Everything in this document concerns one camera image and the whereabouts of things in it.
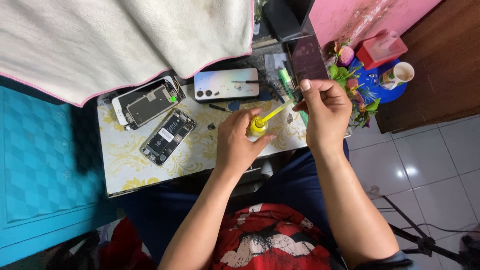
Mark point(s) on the white phone screen assembly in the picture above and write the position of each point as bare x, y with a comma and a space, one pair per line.
144, 103

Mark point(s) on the floral white yellow table mat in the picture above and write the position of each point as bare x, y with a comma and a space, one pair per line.
127, 157

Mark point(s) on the opened phone body with battery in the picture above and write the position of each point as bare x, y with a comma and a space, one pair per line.
168, 137

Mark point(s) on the red box with clear lid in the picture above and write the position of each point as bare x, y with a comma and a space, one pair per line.
380, 50

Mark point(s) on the green plastic tool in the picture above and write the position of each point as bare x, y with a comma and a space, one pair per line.
287, 80

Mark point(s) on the brown wooden door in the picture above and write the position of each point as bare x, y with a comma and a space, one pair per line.
435, 63

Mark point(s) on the person's left hand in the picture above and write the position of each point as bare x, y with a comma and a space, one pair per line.
232, 146

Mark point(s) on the blue opening pick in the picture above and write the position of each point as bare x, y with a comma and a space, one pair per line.
233, 106

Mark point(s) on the white printed mug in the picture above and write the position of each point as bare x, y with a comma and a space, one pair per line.
397, 75

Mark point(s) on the black box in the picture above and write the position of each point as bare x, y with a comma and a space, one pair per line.
285, 18

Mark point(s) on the thin black screwdriver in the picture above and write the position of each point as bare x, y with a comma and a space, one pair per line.
247, 81

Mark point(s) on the small yellow liquid bottle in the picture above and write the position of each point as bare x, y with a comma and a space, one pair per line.
258, 127

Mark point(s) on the iridescent white phone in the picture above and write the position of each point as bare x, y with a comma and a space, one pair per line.
225, 84

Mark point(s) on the white towel with pink edge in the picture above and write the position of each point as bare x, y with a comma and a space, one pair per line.
112, 41

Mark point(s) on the yellow applicator brush black cap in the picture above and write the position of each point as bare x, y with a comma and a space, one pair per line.
279, 109

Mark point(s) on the dark glossy phone screen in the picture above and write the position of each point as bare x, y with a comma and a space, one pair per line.
308, 58

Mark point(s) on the blue patterned cabinet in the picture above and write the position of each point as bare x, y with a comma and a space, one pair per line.
37, 161

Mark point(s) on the small clear bottle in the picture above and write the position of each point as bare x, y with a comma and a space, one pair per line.
256, 27

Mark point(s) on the black tripod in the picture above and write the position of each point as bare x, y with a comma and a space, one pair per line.
420, 236

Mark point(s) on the clear plastic bag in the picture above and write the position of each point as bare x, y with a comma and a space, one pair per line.
275, 65

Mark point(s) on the blue round plate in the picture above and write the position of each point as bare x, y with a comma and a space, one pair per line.
382, 84

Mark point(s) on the red cloth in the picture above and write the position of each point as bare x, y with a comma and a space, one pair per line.
125, 247

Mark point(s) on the person's right hand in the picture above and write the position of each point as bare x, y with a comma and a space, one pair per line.
328, 116

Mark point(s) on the person's red printed shirt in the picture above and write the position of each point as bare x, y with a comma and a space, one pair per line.
270, 240

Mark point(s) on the person's navy trousers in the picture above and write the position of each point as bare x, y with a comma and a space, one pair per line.
292, 187

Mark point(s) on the small black phone part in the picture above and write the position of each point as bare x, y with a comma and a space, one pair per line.
211, 126

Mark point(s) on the artificial flower bunch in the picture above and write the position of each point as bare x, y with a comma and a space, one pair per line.
350, 88

